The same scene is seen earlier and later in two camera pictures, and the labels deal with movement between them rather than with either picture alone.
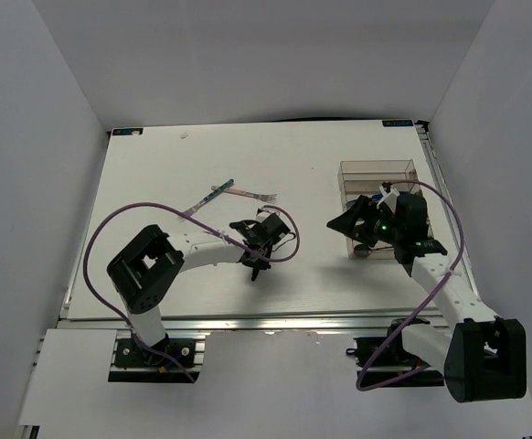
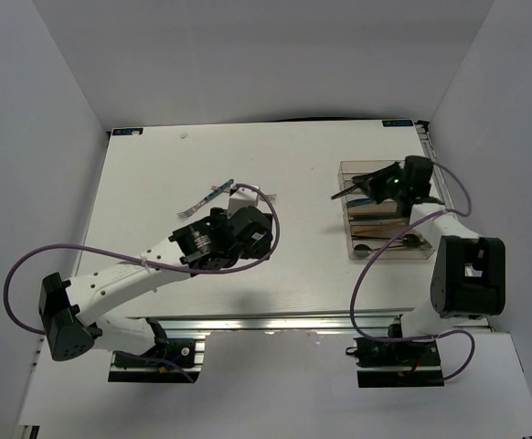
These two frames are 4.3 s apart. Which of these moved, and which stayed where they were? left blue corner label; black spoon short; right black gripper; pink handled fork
Moved: right black gripper
Stayed: left blue corner label; black spoon short; pink handled fork
